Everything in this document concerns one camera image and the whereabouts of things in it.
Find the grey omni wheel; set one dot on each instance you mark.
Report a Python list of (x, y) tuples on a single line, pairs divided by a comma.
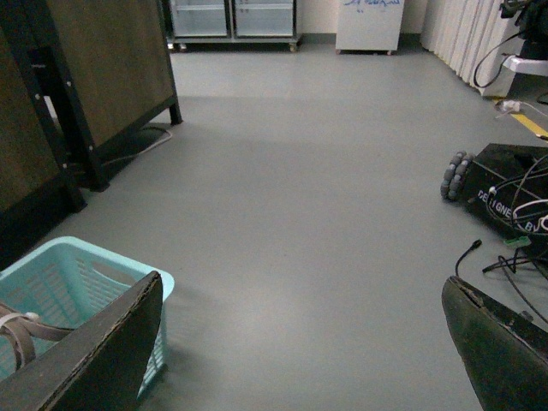
[(455, 175)]

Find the white wheeled cabinet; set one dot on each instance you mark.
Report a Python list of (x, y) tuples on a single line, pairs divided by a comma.
[(369, 25)]

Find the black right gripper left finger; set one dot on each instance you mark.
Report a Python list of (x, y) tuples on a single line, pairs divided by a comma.
[(99, 365)]

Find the dark wooden display stand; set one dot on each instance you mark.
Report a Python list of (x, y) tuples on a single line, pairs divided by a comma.
[(78, 80)]

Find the glass door refrigerator cabinet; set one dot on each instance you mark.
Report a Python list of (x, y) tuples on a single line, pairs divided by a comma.
[(234, 22)]

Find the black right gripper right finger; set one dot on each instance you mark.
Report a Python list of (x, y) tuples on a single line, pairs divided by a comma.
[(504, 354)]

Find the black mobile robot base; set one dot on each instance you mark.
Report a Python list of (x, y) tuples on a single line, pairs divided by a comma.
[(506, 187)]

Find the white folding partition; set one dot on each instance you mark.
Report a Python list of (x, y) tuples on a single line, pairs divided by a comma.
[(473, 39)]

